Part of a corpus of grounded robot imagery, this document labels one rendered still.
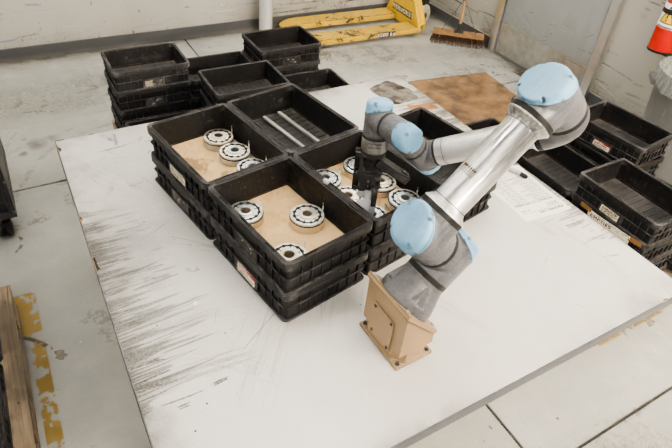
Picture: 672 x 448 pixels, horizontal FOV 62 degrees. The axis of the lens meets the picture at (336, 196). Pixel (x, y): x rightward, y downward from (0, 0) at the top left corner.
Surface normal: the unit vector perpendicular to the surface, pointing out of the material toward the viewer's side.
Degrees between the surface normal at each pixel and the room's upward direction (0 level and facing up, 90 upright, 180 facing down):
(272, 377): 0
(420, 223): 52
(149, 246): 0
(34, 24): 90
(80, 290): 0
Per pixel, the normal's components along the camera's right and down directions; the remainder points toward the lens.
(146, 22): 0.49, 0.56
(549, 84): -0.47, -0.51
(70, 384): 0.07, -0.79
